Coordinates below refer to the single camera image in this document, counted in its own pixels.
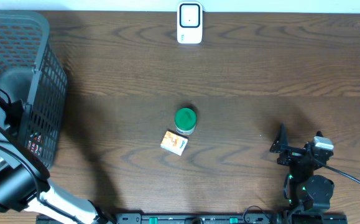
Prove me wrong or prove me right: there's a grey plastic basket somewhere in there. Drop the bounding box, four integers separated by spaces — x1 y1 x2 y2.
0 10 68 169

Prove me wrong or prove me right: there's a white barcode scanner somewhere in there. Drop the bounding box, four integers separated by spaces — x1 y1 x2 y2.
177 1 203 44

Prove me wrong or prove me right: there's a green lid jar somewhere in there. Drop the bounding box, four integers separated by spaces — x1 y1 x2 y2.
175 108 197 135

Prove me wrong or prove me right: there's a black right cable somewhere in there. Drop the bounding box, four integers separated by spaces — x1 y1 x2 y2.
310 152 360 224

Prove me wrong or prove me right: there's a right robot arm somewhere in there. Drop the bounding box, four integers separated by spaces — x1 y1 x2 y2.
269 124 335 223

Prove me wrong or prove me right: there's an orange snack box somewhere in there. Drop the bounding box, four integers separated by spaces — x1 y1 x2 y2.
160 131 188 156

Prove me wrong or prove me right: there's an orange chocolate bar wrapper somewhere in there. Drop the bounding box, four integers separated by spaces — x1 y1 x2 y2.
27 133 43 156

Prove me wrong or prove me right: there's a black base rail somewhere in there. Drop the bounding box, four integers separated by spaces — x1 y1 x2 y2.
36 212 348 224

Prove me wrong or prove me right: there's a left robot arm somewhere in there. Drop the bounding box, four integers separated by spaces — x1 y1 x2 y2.
0 89 116 223

